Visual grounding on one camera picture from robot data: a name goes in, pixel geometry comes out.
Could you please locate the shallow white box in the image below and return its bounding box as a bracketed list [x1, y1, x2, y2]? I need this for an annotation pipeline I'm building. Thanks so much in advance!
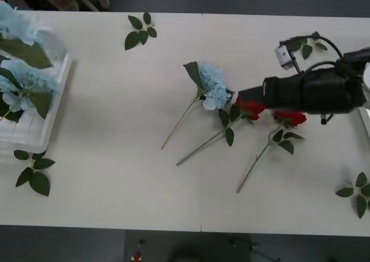
[0, 21, 73, 165]

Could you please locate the pale blue flower green stem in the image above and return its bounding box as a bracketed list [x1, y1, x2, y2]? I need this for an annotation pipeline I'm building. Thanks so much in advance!
[160, 61, 234, 151]
[0, 57, 60, 124]
[0, 2, 53, 70]

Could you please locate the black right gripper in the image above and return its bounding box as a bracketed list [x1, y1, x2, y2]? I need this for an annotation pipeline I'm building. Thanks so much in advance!
[237, 72, 306, 112]

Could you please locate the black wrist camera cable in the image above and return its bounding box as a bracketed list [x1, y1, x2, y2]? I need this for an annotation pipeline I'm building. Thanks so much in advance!
[279, 31, 345, 73]

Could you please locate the loose green leaf sprig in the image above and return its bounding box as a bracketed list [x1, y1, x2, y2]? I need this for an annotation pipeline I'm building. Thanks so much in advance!
[124, 12, 158, 51]
[335, 171, 370, 220]
[288, 37, 329, 60]
[13, 149, 57, 197]

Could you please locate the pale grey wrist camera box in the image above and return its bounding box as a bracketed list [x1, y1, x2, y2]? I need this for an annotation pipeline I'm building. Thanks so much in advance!
[274, 43, 296, 71]

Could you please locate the red rose with green stem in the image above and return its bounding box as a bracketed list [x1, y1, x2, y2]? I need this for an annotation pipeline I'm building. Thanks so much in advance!
[236, 110, 308, 194]
[176, 95, 267, 167]

